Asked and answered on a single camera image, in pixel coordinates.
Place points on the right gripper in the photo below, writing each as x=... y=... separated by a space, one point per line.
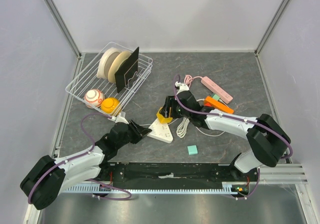
x=170 y=100

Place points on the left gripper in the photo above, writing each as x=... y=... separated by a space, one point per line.
x=141 y=132

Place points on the yellow cube plug adapter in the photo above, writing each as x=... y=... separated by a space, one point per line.
x=162 y=119

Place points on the teal plug adapter front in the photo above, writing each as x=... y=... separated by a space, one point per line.
x=192 y=150

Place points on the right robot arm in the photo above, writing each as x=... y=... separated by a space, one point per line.
x=268 y=142

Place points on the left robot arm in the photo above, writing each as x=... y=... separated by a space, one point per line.
x=49 y=177

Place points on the green plug adapter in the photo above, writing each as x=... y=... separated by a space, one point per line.
x=215 y=97

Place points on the orange power strip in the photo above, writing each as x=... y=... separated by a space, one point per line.
x=218 y=105

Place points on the pink power strip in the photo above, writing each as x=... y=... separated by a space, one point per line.
x=216 y=89

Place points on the black square board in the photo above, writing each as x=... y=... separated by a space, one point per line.
x=127 y=70

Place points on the white orange striped ball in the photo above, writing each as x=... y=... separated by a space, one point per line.
x=94 y=98

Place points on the beige round plate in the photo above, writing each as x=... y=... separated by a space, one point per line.
x=121 y=58

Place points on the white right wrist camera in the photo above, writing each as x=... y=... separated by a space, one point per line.
x=180 y=87

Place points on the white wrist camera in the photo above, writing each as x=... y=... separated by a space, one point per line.
x=121 y=117
x=180 y=87

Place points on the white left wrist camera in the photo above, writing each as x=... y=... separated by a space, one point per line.
x=121 y=117

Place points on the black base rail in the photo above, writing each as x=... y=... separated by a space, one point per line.
x=143 y=175

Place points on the white wire dish rack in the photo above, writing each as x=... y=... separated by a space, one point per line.
x=87 y=80

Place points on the slotted cable duct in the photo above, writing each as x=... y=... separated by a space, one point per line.
x=95 y=188

